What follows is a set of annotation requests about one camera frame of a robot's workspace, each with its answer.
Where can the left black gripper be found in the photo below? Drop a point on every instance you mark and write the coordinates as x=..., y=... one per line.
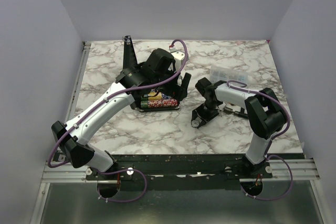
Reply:
x=177, y=90

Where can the black poker chip case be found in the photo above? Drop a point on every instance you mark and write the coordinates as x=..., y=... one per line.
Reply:
x=144, y=100

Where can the grey metal cylinder part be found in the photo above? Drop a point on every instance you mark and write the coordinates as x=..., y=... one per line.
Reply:
x=228, y=110

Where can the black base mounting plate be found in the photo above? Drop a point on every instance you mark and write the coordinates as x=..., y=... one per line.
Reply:
x=181, y=172

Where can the aluminium rail frame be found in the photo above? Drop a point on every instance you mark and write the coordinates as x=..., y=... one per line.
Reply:
x=132, y=132

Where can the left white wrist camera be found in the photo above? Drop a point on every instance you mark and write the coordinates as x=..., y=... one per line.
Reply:
x=178, y=57

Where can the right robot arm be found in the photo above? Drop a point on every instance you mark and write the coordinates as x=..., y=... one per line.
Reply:
x=267, y=117

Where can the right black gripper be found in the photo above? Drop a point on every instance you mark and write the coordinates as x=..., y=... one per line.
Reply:
x=199, y=113

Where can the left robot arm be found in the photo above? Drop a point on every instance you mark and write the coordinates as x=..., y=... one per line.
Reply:
x=73, y=137

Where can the clear plastic organizer box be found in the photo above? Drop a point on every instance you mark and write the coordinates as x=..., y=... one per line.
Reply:
x=219, y=73

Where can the white poker chip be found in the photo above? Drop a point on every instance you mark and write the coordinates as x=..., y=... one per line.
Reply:
x=195, y=123

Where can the black pipe tee fitting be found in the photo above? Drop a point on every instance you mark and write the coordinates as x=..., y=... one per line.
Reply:
x=241, y=113

